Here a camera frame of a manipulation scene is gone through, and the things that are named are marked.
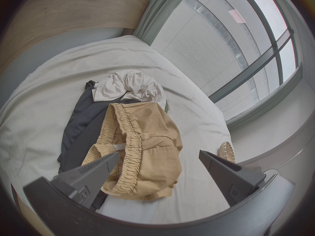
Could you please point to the bed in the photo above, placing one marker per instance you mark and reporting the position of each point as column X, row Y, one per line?
column 49, row 107

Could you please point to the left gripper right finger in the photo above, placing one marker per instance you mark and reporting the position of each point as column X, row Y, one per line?
column 228, row 176

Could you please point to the window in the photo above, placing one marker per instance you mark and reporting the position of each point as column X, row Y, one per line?
column 196, row 45

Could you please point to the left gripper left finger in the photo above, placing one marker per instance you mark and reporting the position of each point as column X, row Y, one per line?
column 98, row 173

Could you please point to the white garment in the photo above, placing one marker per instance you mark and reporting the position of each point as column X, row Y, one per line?
column 128, row 85

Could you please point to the green garment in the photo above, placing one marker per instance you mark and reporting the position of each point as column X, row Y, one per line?
column 167, row 107

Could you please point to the round woven basket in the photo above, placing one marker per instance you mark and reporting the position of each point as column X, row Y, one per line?
column 227, row 151

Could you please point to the black garment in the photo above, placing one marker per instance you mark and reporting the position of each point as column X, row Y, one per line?
column 83, row 122

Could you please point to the tan shorts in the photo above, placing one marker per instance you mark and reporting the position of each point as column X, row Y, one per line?
column 152, row 141

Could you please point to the blue-green curtain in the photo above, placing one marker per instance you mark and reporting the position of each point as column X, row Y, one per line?
column 265, row 102
column 157, row 16

